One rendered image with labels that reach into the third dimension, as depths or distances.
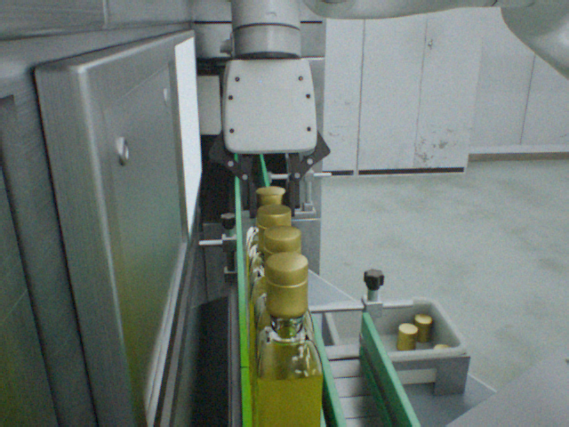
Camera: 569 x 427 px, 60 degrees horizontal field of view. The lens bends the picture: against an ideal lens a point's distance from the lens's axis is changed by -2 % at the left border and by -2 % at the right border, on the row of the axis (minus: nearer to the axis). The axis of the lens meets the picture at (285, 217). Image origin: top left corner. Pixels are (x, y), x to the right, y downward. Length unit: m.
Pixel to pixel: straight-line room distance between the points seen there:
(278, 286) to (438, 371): 0.54
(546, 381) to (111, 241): 0.73
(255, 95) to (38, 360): 0.33
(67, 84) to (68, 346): 0.16
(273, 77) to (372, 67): 3.84
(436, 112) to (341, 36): 1.07
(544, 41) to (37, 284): 0.62
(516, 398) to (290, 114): 0.55
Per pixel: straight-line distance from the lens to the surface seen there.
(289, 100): 0.54
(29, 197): 0.31
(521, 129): 5.56
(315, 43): 1.47
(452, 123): 4.69
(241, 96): 0.54
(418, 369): 0.88
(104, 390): 0.40
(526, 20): 0.69
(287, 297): 0.40
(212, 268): 1.63
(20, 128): 0.30
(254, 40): 0.54
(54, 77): 0.31
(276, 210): 0.51
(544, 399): 0.88
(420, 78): 4.51
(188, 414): 0.87
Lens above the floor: 1.34
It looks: 22 degrees down
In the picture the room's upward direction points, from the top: straight up
